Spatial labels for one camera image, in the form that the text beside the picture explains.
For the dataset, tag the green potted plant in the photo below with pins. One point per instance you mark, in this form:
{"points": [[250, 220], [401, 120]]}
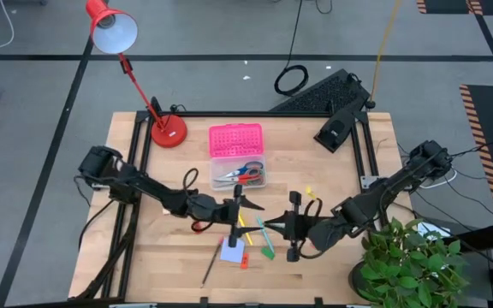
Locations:
{"points": [[405, 265]]}

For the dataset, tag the black textured mat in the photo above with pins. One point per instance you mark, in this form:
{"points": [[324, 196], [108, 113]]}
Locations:
{"points": [[323, 96]]}

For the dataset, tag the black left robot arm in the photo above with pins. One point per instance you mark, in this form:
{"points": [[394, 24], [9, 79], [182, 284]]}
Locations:
{"points": [[144, 185]]}

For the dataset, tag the yellow highlighter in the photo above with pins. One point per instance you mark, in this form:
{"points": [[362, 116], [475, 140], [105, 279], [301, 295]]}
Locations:
{"points": [[250, 240]]}

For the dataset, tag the pale notepad with heart drawing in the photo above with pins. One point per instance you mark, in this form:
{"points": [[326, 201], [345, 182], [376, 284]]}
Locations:
{"points": [[233, 256]]}

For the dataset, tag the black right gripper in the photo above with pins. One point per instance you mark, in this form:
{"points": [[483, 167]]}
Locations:
{"points": [[300, 226]]}

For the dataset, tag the clear pencil box pink lid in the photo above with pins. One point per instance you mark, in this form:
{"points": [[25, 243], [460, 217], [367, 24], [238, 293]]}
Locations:
{"points": [[235, 141]]}

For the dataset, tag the pale pink sticky notepad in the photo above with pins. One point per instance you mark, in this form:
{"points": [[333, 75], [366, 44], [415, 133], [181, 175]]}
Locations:
{"points": [[166, 211]]}

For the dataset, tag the white paper sheet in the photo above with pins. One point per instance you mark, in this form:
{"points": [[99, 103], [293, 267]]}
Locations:
{"points": [[437, 231]]}

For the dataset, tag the orange eraser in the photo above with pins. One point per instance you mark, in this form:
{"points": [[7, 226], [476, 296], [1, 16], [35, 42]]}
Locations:
{"points": [[245, 261]]}

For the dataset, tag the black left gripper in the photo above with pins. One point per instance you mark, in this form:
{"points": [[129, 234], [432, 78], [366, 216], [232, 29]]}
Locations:
{"points": [[212, 209]]}

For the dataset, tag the teal pen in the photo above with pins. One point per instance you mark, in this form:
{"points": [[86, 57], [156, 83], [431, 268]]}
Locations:
{"points": [[265, 237]]}

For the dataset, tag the small yellow plastic piece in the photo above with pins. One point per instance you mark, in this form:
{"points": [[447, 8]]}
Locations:
{"points": [[310, 191]]}

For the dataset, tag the black table clamp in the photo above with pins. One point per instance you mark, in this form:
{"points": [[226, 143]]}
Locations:
{"points": [[334, 130]]}

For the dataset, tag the green eraser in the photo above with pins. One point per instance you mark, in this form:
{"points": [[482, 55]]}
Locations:
{"points": [[268, 254]]}

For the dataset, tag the red eraser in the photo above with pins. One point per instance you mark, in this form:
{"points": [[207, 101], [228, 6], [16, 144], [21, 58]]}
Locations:
{"points": [[195, 228]]}

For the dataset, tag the dark red pencil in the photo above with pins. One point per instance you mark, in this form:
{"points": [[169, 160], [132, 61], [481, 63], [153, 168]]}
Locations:
{"points": [[212, 263]]}

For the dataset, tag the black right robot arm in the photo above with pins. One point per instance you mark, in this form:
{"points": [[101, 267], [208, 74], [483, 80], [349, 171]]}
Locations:
{"points": [[379, 193]]}

